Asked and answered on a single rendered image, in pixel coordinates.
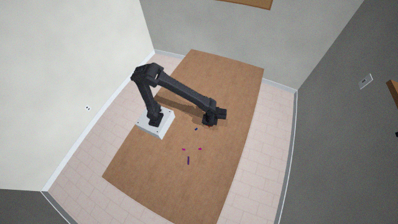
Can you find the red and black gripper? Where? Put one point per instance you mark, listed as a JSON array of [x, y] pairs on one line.
[[209, 122]]

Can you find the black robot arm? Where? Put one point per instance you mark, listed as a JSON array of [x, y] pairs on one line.
[[144, 77]]

